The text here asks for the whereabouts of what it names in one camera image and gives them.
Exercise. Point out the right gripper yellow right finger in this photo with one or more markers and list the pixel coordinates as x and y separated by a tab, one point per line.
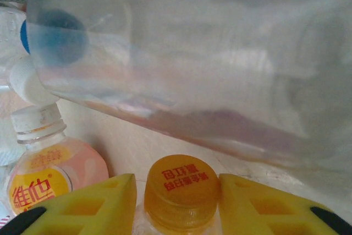
261	210

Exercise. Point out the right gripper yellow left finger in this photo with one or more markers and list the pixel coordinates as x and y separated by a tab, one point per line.
82	207

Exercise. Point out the orange juice bottle yellow cap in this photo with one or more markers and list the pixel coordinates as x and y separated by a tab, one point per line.
178	191

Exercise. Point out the pink drink bottle white cap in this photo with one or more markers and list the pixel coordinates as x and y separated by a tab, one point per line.
55	169

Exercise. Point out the clear bottle with blue label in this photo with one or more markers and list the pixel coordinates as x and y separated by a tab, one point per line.
206	53

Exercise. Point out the clear bottle with blue cap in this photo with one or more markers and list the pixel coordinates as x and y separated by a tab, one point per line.
11	39

